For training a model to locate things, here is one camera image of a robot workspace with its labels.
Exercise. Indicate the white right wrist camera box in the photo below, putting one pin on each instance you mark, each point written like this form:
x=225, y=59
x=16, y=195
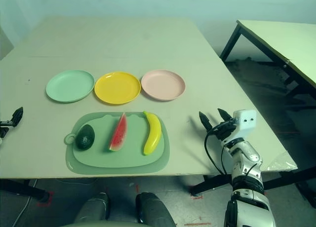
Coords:
x=244, y=123

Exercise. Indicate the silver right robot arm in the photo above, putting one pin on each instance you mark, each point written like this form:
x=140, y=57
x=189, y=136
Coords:
x=247, y=162

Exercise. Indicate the grey robot left leg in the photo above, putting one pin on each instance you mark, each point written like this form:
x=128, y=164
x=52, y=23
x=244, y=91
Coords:
x=92, y=207

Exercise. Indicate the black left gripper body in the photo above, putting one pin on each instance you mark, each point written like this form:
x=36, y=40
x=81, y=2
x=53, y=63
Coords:
x=5, y=128

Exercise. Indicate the pink plastic plate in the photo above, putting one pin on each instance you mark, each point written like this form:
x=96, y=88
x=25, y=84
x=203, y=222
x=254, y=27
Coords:
x=163, y=85

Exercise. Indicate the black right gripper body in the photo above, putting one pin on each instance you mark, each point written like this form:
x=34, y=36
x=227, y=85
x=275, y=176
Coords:
x=223, y=130

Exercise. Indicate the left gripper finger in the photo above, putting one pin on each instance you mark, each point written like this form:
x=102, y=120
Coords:
x=17, y=116

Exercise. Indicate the black table base frame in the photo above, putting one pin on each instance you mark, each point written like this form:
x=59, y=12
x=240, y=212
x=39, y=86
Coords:
x=209, y=183

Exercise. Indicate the yellow plastic plate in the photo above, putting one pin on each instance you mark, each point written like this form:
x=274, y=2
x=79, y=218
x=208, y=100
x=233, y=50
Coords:
x=117, y=87

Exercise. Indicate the green plastic plate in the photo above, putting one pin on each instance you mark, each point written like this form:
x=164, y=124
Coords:
x=70, y=86

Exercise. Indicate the side table with black legs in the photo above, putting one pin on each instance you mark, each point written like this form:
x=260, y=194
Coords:
x=284, y=34

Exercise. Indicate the green cutting board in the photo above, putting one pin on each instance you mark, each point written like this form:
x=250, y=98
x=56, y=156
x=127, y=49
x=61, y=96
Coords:
x=128, y=160

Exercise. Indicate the grey robot right leg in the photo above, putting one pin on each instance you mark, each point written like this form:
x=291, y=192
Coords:
x=155, y=209

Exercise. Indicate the grey robot torso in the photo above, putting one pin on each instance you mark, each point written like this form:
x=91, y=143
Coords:
x=98, y=224

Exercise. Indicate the clear plastic bag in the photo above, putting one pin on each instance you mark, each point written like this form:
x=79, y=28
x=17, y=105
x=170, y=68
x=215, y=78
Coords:
x=281, y=165

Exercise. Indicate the dark green avocado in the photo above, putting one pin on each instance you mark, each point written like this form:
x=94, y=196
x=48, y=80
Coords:
x=85, y=138

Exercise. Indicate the grey robot leg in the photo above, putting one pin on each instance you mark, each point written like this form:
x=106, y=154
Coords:
x=92, y=207
x=155, y=209

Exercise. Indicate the yellow banana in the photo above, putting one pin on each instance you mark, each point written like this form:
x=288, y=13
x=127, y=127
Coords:
x=153, y=135

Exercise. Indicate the black table base bar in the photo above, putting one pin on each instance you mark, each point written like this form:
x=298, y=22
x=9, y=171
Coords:
x=24, y=190

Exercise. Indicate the red watermelon slice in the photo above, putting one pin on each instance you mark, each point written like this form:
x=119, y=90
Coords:
x=119, y=135

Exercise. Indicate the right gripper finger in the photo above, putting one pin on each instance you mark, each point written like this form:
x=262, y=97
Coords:
x=225, y=116
x=205, y=121

